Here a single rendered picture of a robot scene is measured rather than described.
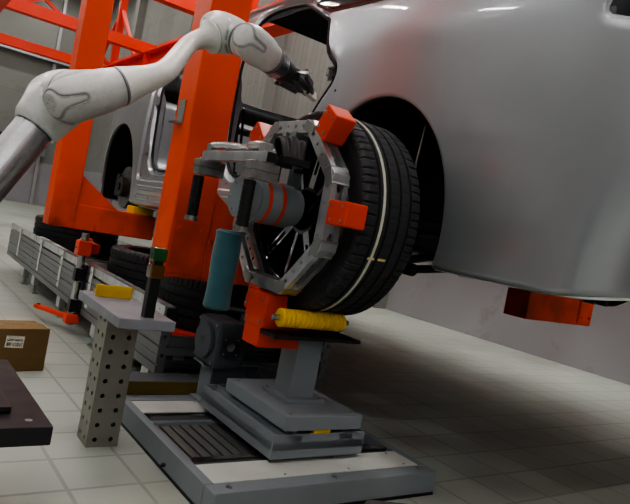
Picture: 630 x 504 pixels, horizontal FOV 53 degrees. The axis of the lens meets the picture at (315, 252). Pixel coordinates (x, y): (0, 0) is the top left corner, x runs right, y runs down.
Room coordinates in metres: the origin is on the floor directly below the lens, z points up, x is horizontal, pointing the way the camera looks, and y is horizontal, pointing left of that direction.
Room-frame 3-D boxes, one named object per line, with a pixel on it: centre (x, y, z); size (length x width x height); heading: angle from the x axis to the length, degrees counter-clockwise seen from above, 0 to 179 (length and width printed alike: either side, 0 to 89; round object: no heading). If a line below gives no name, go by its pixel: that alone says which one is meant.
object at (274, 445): (2.15, 0.02, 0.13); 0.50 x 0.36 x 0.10; 36
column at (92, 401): (1.98, 0.57, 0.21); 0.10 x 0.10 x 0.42; 36
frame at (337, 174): (2.01, 0.12, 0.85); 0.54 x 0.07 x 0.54; 36
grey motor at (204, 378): (2.42, 0.18, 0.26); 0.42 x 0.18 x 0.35; 126
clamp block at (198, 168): (2.03, 0.39, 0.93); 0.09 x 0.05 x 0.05; 126
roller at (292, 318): (1.97, -0.03, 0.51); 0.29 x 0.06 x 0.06; 126
